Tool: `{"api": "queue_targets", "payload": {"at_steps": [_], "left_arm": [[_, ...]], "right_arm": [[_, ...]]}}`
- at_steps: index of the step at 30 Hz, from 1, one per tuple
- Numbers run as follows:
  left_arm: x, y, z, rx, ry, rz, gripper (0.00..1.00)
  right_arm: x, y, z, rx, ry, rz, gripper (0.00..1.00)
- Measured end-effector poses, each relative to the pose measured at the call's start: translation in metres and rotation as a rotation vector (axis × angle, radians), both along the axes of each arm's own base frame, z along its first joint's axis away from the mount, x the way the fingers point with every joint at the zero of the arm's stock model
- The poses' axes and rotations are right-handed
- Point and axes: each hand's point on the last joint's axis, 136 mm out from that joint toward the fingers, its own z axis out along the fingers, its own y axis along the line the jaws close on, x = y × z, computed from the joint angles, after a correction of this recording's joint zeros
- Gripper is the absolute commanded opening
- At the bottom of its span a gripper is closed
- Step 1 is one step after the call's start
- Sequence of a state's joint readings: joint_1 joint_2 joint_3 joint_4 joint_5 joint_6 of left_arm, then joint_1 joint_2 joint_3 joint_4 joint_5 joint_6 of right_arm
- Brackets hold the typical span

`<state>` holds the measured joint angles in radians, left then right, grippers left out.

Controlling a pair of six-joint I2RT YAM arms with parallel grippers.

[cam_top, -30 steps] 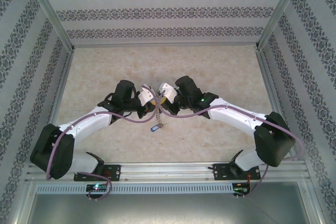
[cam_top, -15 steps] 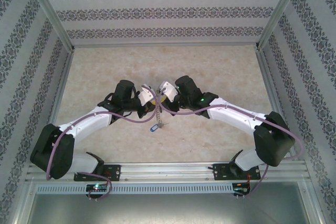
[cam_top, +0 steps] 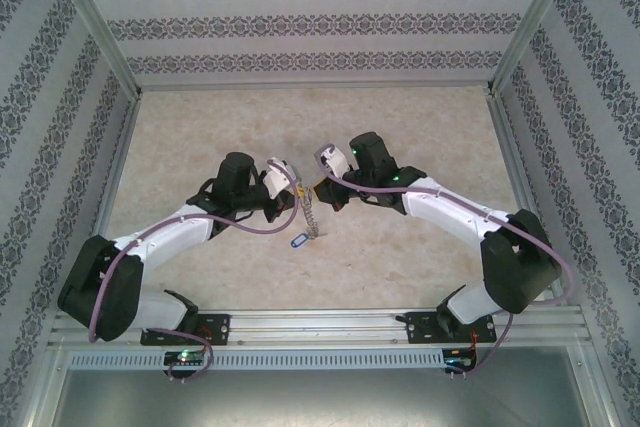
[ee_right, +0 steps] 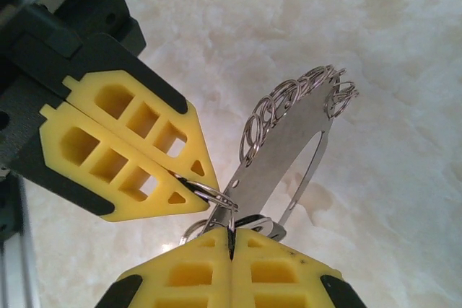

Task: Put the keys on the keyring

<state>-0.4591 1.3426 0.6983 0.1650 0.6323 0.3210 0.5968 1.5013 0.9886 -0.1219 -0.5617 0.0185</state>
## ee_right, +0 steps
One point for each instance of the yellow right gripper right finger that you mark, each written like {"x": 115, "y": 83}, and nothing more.
{"x": 242, "y": 268}

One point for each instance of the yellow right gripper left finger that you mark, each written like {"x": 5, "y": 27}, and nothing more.
{"x": 216, "y": 268}

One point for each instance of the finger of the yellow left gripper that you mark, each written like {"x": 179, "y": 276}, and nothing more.
{"x": 195, "y": 142}
{"x": 119, "y": 200}

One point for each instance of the steel oval keyring plate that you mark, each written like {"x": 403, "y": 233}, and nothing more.
{"x": 274, "y": 142}

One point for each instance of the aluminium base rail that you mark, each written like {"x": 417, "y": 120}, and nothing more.
{"x": 18, "y": 279}

